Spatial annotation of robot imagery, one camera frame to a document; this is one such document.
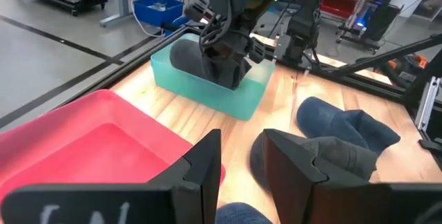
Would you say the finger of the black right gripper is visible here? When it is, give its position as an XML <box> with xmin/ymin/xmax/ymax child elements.
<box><xmin>184</xmin><ymin>0</ymin><xmax>212</xmax><ymax>24</ymax></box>
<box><xmin>247</xmin><ymin>38</ymin><xmax>267</xmax><ymax>64</ymax></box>

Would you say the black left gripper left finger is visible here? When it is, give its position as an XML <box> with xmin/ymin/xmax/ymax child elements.
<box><xmin>0</xmin><ymin>129</ymin><xmax>222</xmax><ymax>224</ymax></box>

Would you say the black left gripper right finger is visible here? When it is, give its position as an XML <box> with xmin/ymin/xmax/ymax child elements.
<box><xmin>261</xmin><ymin>129</ymin><xmax>442</xmax><ymax>224</ymax></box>

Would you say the dark grey knit hat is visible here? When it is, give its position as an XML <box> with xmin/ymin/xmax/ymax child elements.
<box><xmin>169</xmin><ymin>39</ymin><xmax>253</xmax><ymax>91</ymax></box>

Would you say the large blue storage crate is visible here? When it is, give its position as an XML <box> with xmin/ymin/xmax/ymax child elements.
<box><xmin>133</xmin><ymin>0</ymin><xmax>185</xmax><ymax>28</ymax></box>

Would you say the teal plastic bin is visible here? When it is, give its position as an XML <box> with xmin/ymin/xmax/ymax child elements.
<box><xmin>150</xmin><ymin>32</ymin><xmax>276</xmax><ymax>121</ymax></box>

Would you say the red plastic bin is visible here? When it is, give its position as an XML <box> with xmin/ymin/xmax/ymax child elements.
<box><xmin>0</xmin><ymin>88</ymin><xmax>227</xmax><ymax>204</ymax></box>

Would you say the black equipment cart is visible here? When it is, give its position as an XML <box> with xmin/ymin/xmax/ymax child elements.
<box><xmin>336</xmin><ymin>0</ymin><xmax>432</xmax><ymax>50</ymax></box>

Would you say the silver aluminium extrusion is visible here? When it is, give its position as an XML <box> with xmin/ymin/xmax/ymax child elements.
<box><xmin>415</xmin><ymin>76</ymin><xmax>442</xmax><ymax>131</ymax></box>

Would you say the orange and black tool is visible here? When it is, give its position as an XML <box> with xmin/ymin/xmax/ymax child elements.
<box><xmin>376</xmin><ymin>53</ymin><xmax>429</xmax><ymax>86</ymax></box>

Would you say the white floor cable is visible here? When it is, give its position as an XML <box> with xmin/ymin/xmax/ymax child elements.
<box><xmin>130</xmin><ymin>0</ymin><xmax>166</xmax><ymax>39</ymax></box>

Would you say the black diagonal frame strut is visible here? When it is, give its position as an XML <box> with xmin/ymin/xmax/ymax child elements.
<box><xmin>331</xmin><ymin>32</ymin><xmax>442</xmax><ymax>77</ymax></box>

